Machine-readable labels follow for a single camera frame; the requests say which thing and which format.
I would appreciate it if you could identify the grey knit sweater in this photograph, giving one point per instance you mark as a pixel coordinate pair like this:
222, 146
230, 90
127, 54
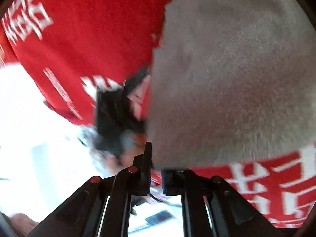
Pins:
233, 81

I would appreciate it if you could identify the person left hand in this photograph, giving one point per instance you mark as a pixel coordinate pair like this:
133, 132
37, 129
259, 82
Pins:
133, 145

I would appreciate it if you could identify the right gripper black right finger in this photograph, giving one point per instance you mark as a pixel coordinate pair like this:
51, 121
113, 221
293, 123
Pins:
212, 207

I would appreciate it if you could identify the red printed bed blanket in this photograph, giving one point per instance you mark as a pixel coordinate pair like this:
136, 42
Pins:
282, 189

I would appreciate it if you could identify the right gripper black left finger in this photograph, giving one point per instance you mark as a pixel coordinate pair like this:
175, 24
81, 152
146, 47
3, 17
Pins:
100, 207

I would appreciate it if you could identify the dark tablet on floor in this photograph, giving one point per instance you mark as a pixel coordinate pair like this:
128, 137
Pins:
158, 218

